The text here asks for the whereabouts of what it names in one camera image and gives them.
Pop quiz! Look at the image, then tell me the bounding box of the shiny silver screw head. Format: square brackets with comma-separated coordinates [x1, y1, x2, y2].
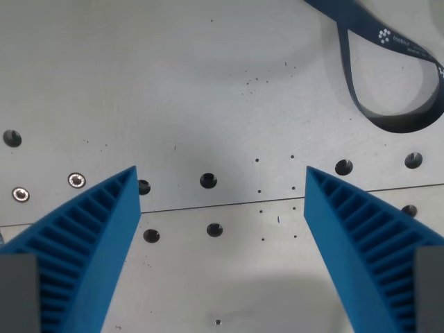
[12, 187, 31, 204]
[67, 172, 87, 189]

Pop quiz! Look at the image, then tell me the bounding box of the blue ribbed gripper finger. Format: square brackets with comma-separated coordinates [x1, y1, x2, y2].
[0, 165, 142, 333]
[303, 165, 444, 333]

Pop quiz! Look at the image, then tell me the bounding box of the dark blue printed lanyard strap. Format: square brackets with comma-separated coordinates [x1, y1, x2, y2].
[303, 0, 444, 133]

